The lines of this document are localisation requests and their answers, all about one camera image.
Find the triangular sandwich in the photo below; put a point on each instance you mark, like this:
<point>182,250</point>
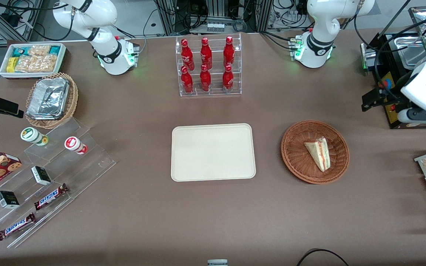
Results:
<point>320,153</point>

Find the clear acrylic bottle rack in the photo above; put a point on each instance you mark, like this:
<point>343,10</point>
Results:
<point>213,94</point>

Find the small grey device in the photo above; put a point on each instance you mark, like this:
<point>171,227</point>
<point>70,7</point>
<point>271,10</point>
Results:
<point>217,262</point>

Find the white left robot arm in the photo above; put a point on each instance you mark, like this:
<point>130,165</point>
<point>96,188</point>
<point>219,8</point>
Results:
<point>316,44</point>

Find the beige plastic tray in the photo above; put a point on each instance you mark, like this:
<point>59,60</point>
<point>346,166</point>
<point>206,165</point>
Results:
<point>213,152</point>

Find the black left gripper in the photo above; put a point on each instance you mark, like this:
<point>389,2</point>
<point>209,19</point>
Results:
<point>393,93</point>

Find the red lid yogurt cup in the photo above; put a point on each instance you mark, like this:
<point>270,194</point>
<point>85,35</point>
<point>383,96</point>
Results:
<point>74,144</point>

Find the small black carton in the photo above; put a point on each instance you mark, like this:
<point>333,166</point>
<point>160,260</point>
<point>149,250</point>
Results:
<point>41,176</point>
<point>7,199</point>

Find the yellow snack packet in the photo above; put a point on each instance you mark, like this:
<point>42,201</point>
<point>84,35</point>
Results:
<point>11,65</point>

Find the black hot dog warmer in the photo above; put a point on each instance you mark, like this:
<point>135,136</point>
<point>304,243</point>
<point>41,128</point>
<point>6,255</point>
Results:
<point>392,74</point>

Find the white snack bin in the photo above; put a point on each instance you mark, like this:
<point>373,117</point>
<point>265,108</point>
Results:
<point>62,55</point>

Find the snickers chocolate bar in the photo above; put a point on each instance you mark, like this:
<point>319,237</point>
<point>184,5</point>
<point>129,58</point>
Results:
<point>50,197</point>
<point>16,226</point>

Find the red cola bottle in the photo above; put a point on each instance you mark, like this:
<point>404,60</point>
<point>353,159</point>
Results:
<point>228,78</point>
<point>229,51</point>
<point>205,79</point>
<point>206,53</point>
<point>187,82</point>
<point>187,55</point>

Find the aluminium foil container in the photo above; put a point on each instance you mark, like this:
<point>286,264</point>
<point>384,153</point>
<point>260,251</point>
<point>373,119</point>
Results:
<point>48,99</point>

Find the white power strip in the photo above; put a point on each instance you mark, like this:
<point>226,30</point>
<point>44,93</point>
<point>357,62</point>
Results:
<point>215,27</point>

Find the teal snack packet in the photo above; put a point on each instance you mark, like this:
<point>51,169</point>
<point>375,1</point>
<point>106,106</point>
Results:
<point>20,51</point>
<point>54,49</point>

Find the brown wicker basket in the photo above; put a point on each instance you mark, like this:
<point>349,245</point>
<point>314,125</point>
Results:
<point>298,155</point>

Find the clear rice cracker bag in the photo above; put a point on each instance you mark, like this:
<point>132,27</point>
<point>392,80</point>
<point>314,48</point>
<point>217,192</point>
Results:
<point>35,64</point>
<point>39,50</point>

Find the green lid yogurt cup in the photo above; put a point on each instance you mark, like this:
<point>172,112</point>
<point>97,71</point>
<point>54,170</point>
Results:
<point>31,135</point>

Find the clear acrylic stepped stand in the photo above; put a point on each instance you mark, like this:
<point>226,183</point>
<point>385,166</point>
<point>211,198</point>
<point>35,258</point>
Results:
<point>87,162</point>

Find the light wicker basket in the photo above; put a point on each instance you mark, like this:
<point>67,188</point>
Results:
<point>73,99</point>

